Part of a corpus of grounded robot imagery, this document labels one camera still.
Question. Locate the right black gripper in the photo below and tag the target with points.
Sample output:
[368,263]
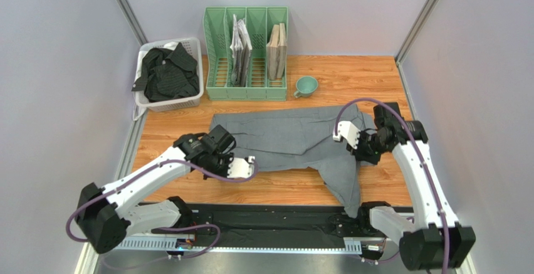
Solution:
[363,150]

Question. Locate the white laundry basket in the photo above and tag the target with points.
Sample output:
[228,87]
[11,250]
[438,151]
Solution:
[192,46]

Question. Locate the aluminium frame rail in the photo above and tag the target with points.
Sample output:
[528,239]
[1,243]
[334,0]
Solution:
[462,238]

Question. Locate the teal cup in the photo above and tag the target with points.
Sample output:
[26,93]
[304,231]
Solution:
[305,87]

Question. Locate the grey magazines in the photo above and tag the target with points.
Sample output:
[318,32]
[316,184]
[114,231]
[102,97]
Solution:
[241,48]

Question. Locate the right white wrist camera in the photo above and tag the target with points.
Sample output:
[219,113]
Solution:
[347,131]

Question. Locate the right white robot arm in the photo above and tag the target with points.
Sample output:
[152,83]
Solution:
[434,238]

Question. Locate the green file organizer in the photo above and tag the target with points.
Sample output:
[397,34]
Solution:
[218,30]

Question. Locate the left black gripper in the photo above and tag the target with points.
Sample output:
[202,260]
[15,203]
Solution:
[229,157]

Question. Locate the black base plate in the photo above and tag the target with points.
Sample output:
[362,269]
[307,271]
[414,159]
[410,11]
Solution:
[278,226]

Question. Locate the brown books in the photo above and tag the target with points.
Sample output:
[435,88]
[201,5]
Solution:
[276,50]

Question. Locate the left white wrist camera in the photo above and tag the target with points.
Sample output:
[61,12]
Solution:
[241,168]

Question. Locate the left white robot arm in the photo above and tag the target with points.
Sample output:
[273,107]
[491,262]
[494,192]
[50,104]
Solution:
[142,186]

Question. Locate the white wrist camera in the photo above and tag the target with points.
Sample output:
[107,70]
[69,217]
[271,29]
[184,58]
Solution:
[241,168]
[347,131]

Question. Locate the black striped shirt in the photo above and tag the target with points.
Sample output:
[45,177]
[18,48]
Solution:
[167,74]

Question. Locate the grey long sleeve shirt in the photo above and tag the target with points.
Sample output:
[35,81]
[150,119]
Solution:
[297,138]

